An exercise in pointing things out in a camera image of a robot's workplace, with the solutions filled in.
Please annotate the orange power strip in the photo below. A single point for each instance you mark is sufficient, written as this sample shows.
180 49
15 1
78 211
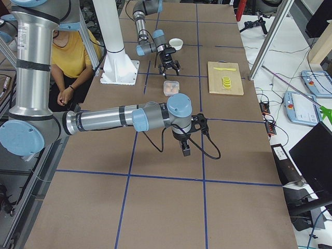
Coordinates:
270 127
264 107

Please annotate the yellow plastic knife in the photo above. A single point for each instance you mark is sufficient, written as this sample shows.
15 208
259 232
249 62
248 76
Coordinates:
224 69

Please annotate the yellow lemon slices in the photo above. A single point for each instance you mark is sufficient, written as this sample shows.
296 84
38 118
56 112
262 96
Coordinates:
226 81

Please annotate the clear plastic egg box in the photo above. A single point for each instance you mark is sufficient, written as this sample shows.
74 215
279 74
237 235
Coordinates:
175 84

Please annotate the red object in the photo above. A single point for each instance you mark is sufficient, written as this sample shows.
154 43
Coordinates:
240 9

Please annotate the wooden cutting board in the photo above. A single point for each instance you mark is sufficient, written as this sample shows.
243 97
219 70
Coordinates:
215 79

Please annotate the black monitor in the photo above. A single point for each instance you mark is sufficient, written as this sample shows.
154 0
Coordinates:
312 156

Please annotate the aluminium frame post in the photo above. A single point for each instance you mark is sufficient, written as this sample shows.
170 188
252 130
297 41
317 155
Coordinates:
278 19

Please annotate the teach pendant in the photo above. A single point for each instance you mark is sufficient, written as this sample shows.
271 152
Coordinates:
300 110
319 83

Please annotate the black tripod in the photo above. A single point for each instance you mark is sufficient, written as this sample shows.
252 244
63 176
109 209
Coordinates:
260 22

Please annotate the white bowl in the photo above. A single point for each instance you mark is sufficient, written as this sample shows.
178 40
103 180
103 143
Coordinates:
176 43

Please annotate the black box with label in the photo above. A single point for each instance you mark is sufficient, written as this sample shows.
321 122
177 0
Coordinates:
286 170

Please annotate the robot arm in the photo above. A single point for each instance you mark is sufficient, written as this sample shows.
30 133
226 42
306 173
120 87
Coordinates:
32 125
155 42

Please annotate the near teach pendant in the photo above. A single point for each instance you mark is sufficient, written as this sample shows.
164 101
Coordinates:
300 110

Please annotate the reacher grabber stick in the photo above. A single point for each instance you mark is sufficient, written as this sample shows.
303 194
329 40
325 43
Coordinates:
325 111

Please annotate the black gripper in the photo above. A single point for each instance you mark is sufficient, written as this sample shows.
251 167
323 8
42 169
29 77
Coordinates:
168 62
181 137

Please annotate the far teach pendant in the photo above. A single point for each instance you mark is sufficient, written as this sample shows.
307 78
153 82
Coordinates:
319 83

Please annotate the person in yellow shirt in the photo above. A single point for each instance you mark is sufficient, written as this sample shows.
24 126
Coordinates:
71 70

